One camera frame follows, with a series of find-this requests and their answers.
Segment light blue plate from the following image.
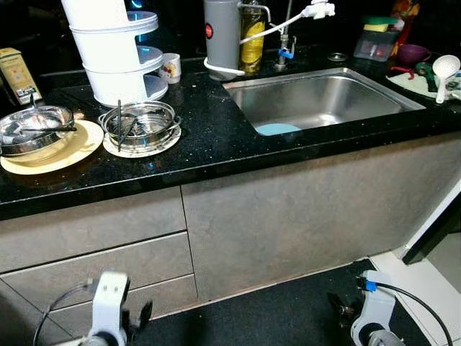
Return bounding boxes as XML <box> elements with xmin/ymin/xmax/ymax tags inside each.
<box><xmin>254</xmin><ymin>123</ymin><xmax>302</xmax><ymax>136</ymax></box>

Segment black chopstick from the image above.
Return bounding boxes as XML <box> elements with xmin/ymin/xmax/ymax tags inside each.
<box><xmin>116</xmin><ymin>99</ymin><xmax>125</xmax><ymax>152</ymax></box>

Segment grey drawer front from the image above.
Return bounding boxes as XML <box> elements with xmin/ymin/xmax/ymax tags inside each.
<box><xmin>43</xmin><ymin>274</ymin><xmax>201</xmax><ymax>340</ymax></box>
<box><xmin>0</xmin><ymin>232</ymin><xmax>197</xmax><ymax>312</ymax></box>
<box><xmin>0</xmin><ymin>186</ymin><xmax>187</xmax><ymax>273</ymax></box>

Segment black floor mat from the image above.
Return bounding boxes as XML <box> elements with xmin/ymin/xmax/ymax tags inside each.
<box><xmin>133</xmin><ymin>258</ymin><xmax>433</xmax><ymax>346</ymax></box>

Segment grey cabinet door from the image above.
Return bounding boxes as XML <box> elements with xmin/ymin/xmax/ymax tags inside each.
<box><xmin>180</xmin><ymin>151</ymin><xmax>336</xmax><ymax>302</ymax></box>
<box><xmin>328</xmin><ymin>131</ymin><xmax>461</xmax><ymax>278</ymax></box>

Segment flat steel plate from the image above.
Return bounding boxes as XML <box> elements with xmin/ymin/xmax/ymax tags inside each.
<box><xmin>102</xmin><ymin>123</ymin><xmax>183</xmax><ymax>159</ymax></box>

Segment pale yellow plate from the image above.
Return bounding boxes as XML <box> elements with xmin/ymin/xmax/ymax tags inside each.
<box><xmin>0</xmin><ymin>119</ymin><xmax>105</xmax><ymax>176</ymax></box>

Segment black tongs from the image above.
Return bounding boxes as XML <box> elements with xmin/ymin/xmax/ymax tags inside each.
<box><xmin>124</xmin><ymin>112</ymin><xmax>165</xmax><ymax>148</ymax></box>

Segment steel steamer pot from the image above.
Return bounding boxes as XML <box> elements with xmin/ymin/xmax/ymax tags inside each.
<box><xmin>99</xmin><ymin>100</ymin><xmax>182</xmax><ymax>151</ymax></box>

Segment stainless steel sink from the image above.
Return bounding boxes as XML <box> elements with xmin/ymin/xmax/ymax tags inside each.
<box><xmin>222</xmin><ymin>67</ymin><xmax>427</xmax><ymax>136</ymax></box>

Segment large steel bowl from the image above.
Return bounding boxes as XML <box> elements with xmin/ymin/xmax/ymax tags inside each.
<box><xmin>0</xmin><ymin>105</ymin><xmax>76</xmax><ymax>161</ymax></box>

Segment pale green cloth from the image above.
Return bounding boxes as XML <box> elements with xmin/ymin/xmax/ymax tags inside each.
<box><xmin>385</xmin><ymin>68</ymin><xmax>461</xmax><ymax>102</ymax></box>

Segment white printed mug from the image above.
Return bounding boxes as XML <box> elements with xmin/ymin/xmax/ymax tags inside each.
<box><xmin>160</xmin><ymin>53</ymin><xmax>182</xmax><ymax>84</ymax></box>

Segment clear plastic container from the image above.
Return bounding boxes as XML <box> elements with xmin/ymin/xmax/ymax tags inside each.
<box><xmin>353</xmin><ymin>30</ymin><xmax>398</xmax><ymax>63</ymax></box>

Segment white plastic ladle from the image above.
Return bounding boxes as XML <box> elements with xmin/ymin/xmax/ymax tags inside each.
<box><xmin>432</xmin><ymin>55</ymin><xmax>461</xmax><ymax>105</ymax></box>

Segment purple cup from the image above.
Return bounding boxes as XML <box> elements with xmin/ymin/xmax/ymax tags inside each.
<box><xmin>396</xmin><ymin>43</ymin><xmax>431</xmax><ymax>67</ymax></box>

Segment white tiered plastic rack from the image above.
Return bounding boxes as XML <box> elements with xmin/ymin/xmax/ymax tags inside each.
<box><xmin>61</xmin><ymin>0</ymin><xmax>170</xmax><ymax>107</ymax></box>

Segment steel faucet pipe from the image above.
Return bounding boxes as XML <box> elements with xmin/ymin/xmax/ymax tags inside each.
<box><xmin>277</xmin><ymin>0</ymin><xmax>296</xmax><ymax>69</ymax></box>

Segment yellow cardboard box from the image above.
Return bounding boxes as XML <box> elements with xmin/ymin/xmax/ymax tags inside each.
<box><xmin>0</xmin><ymin>48</ymin><xmax>42</xmax><ymax>105</ymax></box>

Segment yellow green sponge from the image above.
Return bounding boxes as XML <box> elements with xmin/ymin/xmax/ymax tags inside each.
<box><xmin>362</xmin><ymin>16</ymin><xmax>399</xmax><ymax>33</ymax></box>

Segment grey cylindrical water filter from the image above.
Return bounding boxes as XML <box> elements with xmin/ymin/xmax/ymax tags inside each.
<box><xmin>204</xmin><ymin>0</ymin><xmax>243</xmax><ymax>79</ymax></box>

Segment white tap head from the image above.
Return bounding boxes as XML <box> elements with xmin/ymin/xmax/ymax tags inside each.
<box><xmin>303</xmin><ymin>0</ymin><xmax>337</xmax><ymax>21</ymax></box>

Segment red yellow packet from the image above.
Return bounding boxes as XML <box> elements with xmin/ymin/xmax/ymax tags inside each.
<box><xmin>393</xmin><ymin>0</ymin><xmax>422</xmax><ymax>55</ymax></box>

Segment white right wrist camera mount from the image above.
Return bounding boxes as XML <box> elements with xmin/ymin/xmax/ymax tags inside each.
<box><xmin>350</xmin><ymin>270</ymin><xmax>397</xmax><ymax>345</ymax></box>

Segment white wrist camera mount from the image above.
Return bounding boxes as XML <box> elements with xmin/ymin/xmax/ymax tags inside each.
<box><xmin>350</xmin><ymin>270</ymin><xmax>397</xmax><ymax>345</ymax></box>
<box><xmin>89</xmin><ymin>271</ymin><xmax>131</xmax><ymax>345</ymax></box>

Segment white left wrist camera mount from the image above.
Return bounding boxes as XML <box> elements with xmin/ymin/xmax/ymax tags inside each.
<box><xmin>89</xmin><ymin>271</ymin><xmax>131</xmax><ymax>345</ymax></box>

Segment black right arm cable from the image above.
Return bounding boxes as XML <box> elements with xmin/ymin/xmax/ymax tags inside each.
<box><xmin>375</xmin><ymin>280</ymin><xmax>453</xmax><ymax>346</ymax></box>

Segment red handled pliers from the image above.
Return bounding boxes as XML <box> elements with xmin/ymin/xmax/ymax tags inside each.
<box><xmin>391</xmin><ymin>66</ymin><xmax>419</xmax><ymax>80</ymax></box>

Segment green handled tool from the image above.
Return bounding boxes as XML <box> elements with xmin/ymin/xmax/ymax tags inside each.
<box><xmin>414</xmin><ymin>62</ymin><xmax>438</xmax><ymax>93</ymax></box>

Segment white hose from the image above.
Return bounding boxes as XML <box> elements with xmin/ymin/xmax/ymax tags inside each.
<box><xmin>203</xmin><ymin>10</ymin><xmax>307</xmax><ymax>76</ymax></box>

